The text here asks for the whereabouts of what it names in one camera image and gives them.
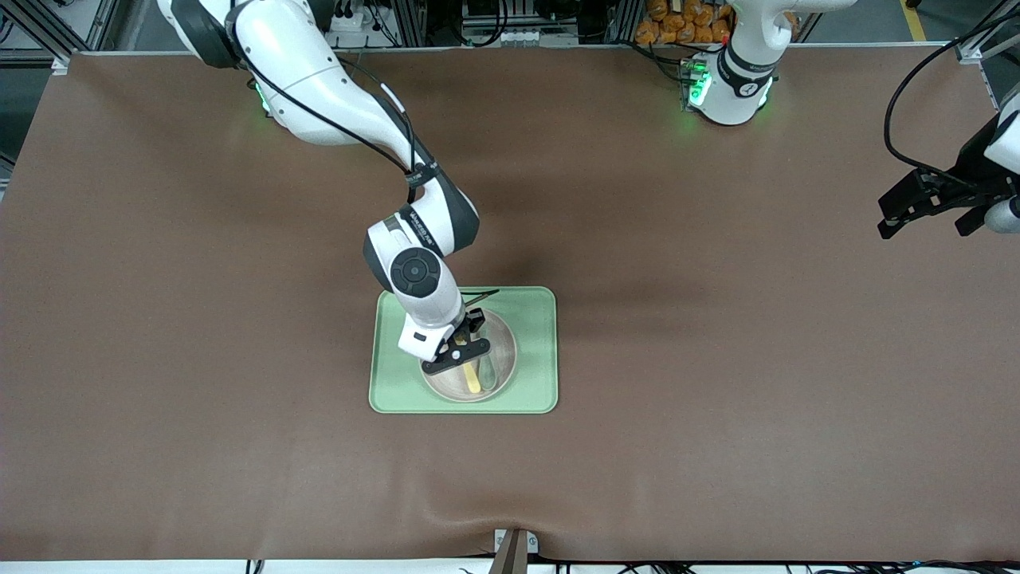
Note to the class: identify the yellow plastic fork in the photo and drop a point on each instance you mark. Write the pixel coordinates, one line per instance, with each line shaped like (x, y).
(473, 379)

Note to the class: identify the pale green plastic spoon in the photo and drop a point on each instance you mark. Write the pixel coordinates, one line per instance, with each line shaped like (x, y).
(488, 376)

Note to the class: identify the round off-white plate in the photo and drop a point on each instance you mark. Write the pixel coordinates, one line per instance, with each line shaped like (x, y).
(502, 343)

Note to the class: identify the arm base connector block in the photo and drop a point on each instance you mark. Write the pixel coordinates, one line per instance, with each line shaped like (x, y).
(696, 84)

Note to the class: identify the brown table cover mat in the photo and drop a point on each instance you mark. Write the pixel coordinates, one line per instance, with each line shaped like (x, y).
(159, 319)

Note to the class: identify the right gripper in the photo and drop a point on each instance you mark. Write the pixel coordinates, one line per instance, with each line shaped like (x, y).
(474, 321)

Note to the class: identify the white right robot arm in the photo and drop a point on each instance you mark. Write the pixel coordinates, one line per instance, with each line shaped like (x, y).
(319, 80)

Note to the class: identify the light green rectangular tray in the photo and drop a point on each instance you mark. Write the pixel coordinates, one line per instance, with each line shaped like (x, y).
(534, 351)

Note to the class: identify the white power strip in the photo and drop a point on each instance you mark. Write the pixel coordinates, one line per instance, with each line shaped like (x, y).
(343, 17)

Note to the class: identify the metal table edge clamp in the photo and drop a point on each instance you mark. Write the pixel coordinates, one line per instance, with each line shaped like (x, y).
(514, 550)

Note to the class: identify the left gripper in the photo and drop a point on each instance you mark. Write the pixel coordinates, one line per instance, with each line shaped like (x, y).
(969, 171)

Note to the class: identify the aluminium frame profile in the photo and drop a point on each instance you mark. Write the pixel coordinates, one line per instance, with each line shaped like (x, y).
(48, 32)

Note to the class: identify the bag of orange items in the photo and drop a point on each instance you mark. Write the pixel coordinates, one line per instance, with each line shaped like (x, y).
(677, 20)

